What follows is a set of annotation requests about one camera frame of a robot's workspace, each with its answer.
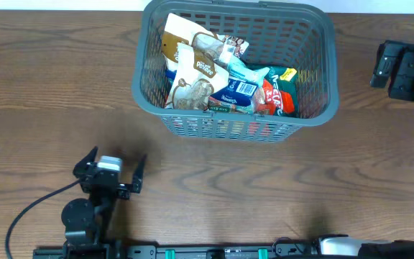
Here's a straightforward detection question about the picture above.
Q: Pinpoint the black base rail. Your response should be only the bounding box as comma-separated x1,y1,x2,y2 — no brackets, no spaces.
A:
32,242,414,259

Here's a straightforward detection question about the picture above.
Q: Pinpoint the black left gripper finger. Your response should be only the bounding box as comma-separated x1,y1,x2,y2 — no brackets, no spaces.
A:
131,155,147,194
73,146,98,178

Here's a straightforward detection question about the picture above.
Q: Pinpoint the dark grey plastic basket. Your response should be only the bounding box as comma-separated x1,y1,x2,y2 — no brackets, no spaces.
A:
132,1,339,142

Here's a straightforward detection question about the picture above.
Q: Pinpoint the beige brown foil pouch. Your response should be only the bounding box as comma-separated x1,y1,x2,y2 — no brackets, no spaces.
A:
165,42,229,111

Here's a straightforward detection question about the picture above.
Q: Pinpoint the small teal sachet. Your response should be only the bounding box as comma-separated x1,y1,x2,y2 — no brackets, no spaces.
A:
227,55,270,87

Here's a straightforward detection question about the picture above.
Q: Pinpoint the plain beige paper pouch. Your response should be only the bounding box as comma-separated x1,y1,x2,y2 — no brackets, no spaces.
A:
161,12,250,73

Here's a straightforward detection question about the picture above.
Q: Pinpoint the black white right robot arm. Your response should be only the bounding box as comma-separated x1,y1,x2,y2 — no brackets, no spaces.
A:
314,40,414,259

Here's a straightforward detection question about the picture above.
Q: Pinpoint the orange spaghetti packet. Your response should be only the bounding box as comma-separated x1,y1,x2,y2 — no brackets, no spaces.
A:
163,95,276,116

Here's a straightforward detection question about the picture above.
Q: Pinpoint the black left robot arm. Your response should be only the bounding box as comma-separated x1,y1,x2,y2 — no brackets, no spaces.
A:
61,147,147,258

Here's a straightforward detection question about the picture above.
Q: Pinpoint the tissue pocket pack bundle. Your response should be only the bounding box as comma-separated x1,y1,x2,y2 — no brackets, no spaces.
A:
165,70,259,96

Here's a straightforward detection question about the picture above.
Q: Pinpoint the green instant coffee bag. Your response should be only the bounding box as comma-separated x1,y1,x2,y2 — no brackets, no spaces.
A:
241,66,298,117

